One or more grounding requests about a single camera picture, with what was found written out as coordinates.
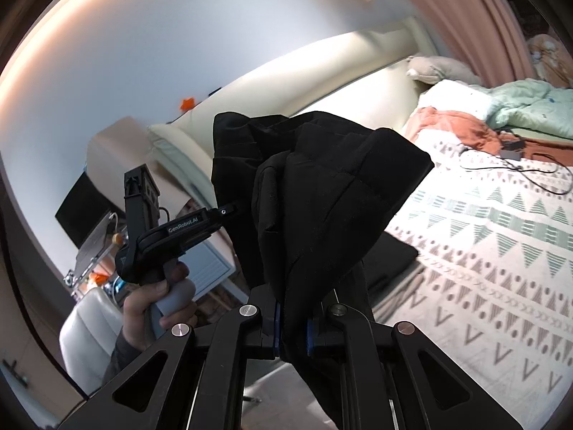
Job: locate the rust orange cloth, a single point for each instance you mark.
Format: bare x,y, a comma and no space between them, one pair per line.
477,135

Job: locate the mint green duvet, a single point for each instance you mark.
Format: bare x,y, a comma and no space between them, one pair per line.
533,105

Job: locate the patterned white bed blanket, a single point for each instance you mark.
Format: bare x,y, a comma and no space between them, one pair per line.
492,282

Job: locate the black monitor screen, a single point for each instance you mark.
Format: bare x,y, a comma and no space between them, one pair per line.
82,209

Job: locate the pink curtain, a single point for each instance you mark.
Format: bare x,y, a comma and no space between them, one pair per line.
484,34

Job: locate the cream upholstered headboard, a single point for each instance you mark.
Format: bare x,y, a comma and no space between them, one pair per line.
358,75

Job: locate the grey pillow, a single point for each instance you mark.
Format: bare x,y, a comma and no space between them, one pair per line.
434,69

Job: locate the black jacket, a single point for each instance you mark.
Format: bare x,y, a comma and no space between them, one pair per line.
306,198

